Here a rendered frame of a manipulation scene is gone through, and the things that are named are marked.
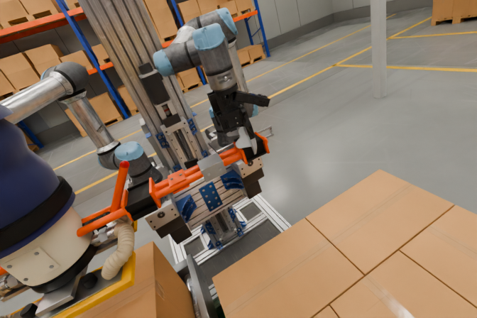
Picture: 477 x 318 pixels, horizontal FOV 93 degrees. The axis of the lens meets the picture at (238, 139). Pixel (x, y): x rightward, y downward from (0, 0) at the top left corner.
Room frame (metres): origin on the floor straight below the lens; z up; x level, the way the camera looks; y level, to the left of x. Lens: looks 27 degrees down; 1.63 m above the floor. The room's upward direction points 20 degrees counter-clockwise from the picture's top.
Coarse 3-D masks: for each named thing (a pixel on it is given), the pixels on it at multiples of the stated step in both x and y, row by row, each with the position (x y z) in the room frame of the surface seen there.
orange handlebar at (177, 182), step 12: (228, 156) 0.62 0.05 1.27; (240, 156) 0.58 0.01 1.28; (192, 168) 0.60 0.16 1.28; (168, 180) 0.57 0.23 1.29; (180, 180) 0.54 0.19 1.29; (192, 180) 0.55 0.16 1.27; (156, 192) 0.53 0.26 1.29; (168, 192) 0.53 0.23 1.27; (120, 204) 0.54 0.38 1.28; (96, 216) 0.53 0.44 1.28; (108, 216) 0.50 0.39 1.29; (120, 216) 0.50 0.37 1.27; (84, 228) 0.49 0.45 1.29; (96, 228) 0.49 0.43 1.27
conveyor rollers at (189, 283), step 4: (188, 276) 0.80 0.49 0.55; (188, 280) 0.78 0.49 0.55; (188, 284) 0.76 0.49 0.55; (192, 284) 0.76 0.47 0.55; (188, 288) 0.74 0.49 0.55; (192, 288) 0.73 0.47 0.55; (192, 292) 0.71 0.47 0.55; (192, 296) 0.69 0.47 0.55; (192, 300) 0.67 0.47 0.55; (196, 300) 0.67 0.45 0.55; (196, 304) 0.65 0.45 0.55; (196, 308) 0.63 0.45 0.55; (196, 312) 0.62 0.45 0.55; (196, 316) 0.60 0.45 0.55; (200, 316) 0.60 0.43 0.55
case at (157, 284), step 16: (144, 256) 0.65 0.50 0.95; (160, 256) 0.69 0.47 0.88; (144, 272) 0.58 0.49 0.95; (160, 272) 0.60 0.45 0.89; (128, 288) 0.54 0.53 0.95; (144, 288) 0.52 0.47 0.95; (160, 288) 0.53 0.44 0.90; (176, 288) 0.62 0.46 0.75; (112, 304) 0.50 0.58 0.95; (128, 304) 0.48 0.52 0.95; (144, 304) 0.47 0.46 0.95; (160, 304) 0.47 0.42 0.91; (176, 304) 0.55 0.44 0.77; (192, 304) 0.65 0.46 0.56
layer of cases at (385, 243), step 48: (384, 192) 0.89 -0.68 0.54; (288, 240) 0.81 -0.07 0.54; (336, 240) 0.72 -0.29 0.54; (384, 240) 0.64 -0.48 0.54; (432, 240) 0.57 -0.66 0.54; (240, 288) 0.66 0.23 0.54; (288, 288) 0.58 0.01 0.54; (336, 288) 0.52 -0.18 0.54; (384, 288) 0.46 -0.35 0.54; (432, 288) 0.41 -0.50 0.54
